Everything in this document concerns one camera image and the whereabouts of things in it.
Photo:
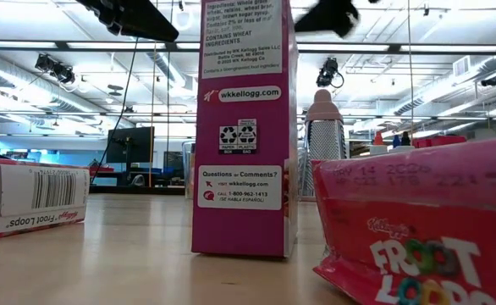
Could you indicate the blue-cap sprinkles bottle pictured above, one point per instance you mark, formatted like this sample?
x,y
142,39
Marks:
x,y
396,142

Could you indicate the black overhead camera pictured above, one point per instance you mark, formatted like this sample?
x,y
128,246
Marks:
x,y
326,74

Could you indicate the black ceiling camera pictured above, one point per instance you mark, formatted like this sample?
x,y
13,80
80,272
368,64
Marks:
x,y
490,80

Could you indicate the red crate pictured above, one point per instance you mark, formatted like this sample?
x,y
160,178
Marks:
x,y
440,141

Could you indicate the red Froot Loops cereal box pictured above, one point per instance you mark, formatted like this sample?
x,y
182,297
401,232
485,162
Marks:
x,y
40,190

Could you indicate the clear plastic organizer bin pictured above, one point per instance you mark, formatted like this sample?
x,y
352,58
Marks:
x,y
185,169

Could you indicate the black ceiling spotlights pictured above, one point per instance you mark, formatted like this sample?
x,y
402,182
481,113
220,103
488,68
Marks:
x,y
59,72

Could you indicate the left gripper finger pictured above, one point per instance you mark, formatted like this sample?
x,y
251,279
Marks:
x,y
146,21

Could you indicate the magenta Raisin Bran cereal box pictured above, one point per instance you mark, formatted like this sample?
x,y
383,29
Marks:
x,y
239,229

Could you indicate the small dark screen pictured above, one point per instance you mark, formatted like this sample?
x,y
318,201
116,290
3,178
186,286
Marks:
x,y
173,163

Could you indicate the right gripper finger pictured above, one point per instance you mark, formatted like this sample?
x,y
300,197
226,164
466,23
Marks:
x,y
330,17

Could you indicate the black computer monitor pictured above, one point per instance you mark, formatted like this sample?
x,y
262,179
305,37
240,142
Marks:
x,y
133,144

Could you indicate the orange spice jar black lid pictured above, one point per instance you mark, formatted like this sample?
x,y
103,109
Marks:
x,y
190,178

